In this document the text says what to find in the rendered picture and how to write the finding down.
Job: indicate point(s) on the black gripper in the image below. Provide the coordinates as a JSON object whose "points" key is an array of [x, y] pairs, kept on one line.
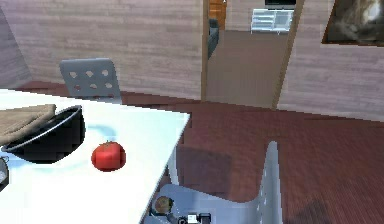
{"points": [[182, 220]]}

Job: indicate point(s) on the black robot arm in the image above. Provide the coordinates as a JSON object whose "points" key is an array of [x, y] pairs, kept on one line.
{"points": [[200, 219]]}

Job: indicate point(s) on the brown green round fruit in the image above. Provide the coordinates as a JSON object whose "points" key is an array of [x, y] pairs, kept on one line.
{"points": [[164, 204]]}

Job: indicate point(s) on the white table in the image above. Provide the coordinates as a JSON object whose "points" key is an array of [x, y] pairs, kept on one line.
{"points": [[100, 200]]}

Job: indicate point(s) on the red tomato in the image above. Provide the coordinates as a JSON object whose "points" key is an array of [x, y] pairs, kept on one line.
{"points": [[108, 157]]}

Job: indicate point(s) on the black bowl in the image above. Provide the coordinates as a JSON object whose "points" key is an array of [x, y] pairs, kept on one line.
{"points": [[56, 140]]}

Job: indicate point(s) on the grey and black kettle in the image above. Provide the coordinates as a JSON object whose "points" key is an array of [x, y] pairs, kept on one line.
{"points": [[2, 173]]}

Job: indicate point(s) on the dark grey armchair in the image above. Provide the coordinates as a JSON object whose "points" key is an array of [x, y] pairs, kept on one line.
{"points": [[213, 36]]}

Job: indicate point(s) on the beige folded cloth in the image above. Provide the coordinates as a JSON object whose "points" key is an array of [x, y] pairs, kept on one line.
{"points": [[23, 121]]}

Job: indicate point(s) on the orange wooden door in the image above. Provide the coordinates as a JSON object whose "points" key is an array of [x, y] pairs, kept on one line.
{"points": [[217, 11]]}

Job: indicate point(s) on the white shelf unit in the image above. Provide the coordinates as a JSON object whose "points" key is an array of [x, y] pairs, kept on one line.
{"points": [[271, 20]]}

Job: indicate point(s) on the black television set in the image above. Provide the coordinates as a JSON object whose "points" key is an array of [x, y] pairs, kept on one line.
{"points": [[280, 3]]}

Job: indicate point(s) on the dark framed wall picture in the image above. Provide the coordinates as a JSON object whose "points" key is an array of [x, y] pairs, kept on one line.
{"points": [[356, 20]]}

